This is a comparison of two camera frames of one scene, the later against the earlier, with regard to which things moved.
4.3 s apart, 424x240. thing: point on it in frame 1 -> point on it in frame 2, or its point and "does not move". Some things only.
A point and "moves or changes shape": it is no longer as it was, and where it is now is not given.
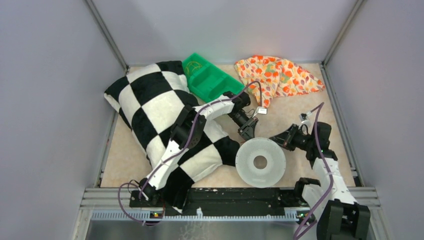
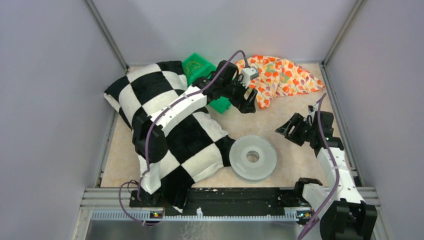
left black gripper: [247, 131] -> [243, 105]
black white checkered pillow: [148, 100] does not move
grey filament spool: [275, 166] moves or changes shape
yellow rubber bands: [195, 64] does not move
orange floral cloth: [278, 77] does not move
